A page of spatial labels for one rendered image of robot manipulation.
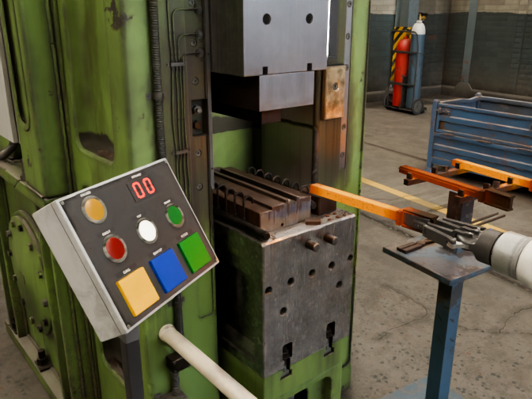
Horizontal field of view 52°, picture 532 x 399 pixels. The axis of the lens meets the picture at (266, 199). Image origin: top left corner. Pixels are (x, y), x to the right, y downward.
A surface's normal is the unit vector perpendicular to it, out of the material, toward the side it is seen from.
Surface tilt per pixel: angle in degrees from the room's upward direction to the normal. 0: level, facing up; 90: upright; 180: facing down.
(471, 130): 89
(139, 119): 90
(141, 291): 60
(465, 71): 90
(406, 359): 0
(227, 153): 90
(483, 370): 0
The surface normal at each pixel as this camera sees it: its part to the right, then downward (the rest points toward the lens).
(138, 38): 0.63, 0.25
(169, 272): 0.78, -0.35
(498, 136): -0.79, 0.18
